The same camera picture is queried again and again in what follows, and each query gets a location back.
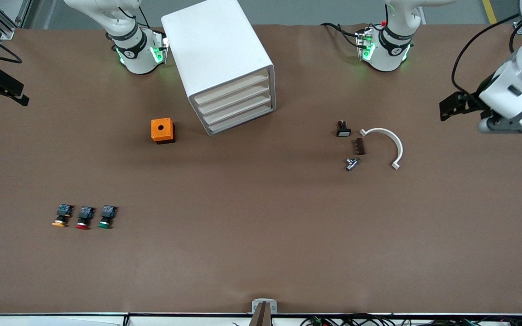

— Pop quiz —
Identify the black cable bundle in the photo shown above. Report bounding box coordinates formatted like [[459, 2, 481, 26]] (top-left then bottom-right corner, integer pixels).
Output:
[[300, 312, 522, 326]]

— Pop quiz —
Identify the black base cable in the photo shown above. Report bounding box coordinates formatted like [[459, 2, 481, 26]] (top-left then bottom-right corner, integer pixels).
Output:
[[320, 22, 362, 48], [136, 5, 154, 29]]

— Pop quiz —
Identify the orange button enclosure box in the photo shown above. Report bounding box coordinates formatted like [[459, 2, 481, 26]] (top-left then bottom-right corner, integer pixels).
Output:
[[151, 118, 176, 144]]

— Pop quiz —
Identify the green mushroom push button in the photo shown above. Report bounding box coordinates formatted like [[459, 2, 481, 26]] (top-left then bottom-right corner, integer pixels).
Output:
[[97, 205, 117, 230]]

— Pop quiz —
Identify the white curved plastic bracket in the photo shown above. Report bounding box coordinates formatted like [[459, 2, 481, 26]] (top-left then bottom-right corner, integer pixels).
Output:
[[359, 128, 404, 171]]

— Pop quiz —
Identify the grey metal edge bracket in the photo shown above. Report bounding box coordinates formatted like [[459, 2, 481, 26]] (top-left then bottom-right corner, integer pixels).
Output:
[[251, 299, 278, 314]]

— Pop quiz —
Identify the black left base cable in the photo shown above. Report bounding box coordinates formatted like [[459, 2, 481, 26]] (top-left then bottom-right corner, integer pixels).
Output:
[[320, 22, 362, 48]]

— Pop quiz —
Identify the red mushroom push button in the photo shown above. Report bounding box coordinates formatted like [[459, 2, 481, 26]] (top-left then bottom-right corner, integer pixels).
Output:
[[75, 206, 95, 230]]

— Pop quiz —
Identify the black right base cable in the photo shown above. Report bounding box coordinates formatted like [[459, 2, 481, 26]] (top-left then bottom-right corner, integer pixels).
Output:
[[136, 5, 154, 29]]

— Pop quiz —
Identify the yellow mushroom push button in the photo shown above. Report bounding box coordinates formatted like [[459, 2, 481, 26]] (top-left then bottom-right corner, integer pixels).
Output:
[[52, 204, 73, 228]]

